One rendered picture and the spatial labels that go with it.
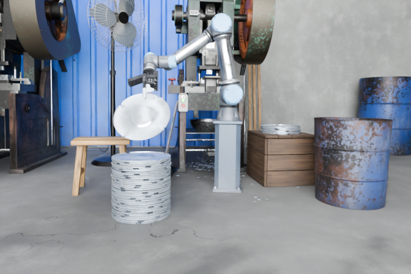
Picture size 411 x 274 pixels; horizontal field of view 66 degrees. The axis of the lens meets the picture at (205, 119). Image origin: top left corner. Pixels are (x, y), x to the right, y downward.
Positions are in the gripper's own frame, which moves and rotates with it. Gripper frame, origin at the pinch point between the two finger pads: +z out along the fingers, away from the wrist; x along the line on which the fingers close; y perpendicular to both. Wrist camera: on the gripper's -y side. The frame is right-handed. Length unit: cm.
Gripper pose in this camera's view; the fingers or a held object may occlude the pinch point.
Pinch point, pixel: (143, 96)
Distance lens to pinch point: 172.0
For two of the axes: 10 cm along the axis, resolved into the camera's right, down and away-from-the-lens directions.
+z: 0.7, 7.5, -6.6
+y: 9.9, 0.0, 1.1
